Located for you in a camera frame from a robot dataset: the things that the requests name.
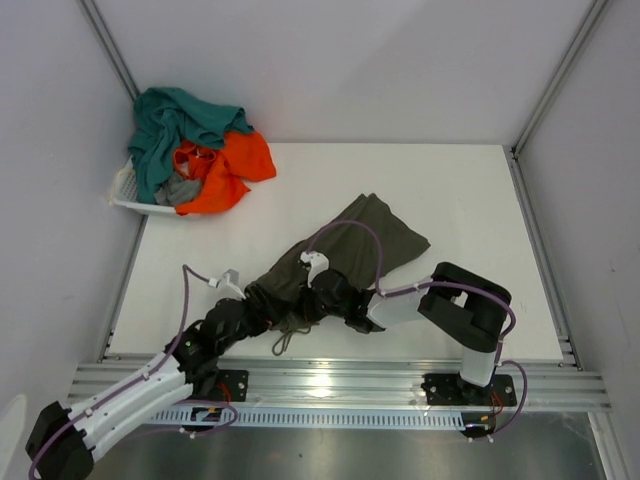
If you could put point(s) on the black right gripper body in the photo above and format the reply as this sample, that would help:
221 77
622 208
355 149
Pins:
315 309

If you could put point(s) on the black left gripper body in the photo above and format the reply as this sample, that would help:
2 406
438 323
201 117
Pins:
254 321

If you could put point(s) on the olive green shorts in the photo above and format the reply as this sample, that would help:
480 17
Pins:
364 241

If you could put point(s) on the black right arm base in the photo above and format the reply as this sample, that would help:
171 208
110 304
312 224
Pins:
449 389

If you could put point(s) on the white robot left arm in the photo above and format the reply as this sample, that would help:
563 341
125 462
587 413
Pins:
66 442

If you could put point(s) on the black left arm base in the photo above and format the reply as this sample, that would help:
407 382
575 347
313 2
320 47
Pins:
225 386

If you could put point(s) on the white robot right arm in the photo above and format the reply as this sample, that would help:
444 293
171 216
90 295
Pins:
470 309

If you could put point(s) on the grey shorts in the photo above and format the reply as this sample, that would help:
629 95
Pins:
177 191

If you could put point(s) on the orange shorts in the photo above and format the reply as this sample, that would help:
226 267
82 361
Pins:
224 174

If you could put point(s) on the teal shorts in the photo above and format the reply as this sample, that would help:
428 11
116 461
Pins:
166 116

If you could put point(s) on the white plastic laundry basket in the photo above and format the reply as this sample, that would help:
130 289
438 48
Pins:
124 193

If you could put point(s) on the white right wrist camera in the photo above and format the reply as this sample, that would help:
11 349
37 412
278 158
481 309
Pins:
315 263

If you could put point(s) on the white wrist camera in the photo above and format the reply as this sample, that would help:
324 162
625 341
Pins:
226 286
315 263

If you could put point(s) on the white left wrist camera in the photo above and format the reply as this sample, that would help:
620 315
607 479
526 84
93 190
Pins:
226 286

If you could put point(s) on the white slotted cable duct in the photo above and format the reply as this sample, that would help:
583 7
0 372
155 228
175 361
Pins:
321 418

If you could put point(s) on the aluminium mounting rail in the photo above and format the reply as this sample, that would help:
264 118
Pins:
330 383

